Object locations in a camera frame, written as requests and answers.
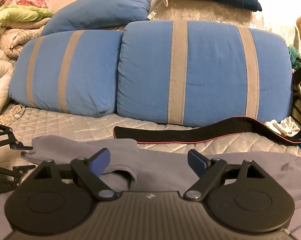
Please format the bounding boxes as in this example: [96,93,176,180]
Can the grey sweatpants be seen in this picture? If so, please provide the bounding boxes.
[0,135,301,239]

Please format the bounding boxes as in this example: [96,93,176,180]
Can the quilted white bedspread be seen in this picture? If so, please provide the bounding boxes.
[0,102,301,157]

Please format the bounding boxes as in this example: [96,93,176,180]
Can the black belt red edge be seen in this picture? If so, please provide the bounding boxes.
[114,116,301,145]

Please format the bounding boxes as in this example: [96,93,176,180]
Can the white crumpled cloth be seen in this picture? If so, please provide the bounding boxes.
[265,116,301,137]

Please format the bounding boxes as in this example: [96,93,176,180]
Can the blue striped pillow left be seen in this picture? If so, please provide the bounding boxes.
[9,30,123,117]

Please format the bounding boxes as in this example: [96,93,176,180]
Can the blue striped pillow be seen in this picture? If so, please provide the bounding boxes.
[117,21,293,127]
[9,30,123,117]

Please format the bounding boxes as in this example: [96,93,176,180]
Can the cream knitted blanket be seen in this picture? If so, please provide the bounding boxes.
[0,17,50,113]

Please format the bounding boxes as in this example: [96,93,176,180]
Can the light green blanket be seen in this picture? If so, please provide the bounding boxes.
[0,4,53,30]

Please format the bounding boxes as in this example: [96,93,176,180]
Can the blue striped pillow right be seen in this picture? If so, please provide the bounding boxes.
[117,21,293,127]

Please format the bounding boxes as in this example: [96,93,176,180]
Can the plain blue pillow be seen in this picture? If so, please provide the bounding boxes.
[41,0,152,36]

